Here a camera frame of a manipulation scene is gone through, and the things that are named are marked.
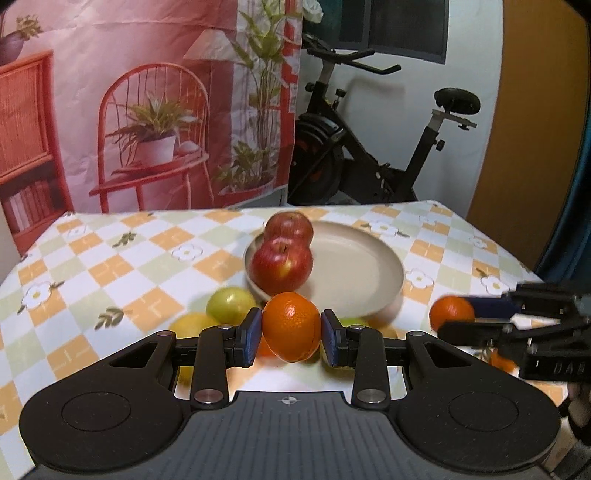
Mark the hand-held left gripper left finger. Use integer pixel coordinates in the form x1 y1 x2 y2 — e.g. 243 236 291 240
108 307 264 409

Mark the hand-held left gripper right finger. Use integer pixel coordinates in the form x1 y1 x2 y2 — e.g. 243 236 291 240
320 309 472 409

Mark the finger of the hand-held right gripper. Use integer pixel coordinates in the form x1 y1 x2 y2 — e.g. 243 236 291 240
436 318 570 359
468 282 591 320

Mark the red apple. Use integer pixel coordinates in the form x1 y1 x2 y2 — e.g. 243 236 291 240
250 237 314 296
264 211 315 245

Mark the beige round plate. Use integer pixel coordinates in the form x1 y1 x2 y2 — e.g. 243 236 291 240
243 220 404 319

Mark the yellow citrus fruit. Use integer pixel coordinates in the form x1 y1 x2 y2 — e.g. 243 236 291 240
167 312 221 387

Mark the dark teal cloth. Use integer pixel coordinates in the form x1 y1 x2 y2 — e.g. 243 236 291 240
533 92 591 284

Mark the checked flower tablecloth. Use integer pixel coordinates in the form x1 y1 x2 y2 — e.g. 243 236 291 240
0 199 568 444

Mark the black exercise bike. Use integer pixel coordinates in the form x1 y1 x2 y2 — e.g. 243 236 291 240
287 32 481 206

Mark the wooden door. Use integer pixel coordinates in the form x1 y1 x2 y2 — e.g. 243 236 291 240
466 0 585 273

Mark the dark glass window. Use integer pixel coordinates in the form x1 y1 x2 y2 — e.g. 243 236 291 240
318 0 450 65

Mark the pink printed backdrop cloth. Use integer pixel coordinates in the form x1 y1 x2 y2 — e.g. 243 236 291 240
0 0 306 259

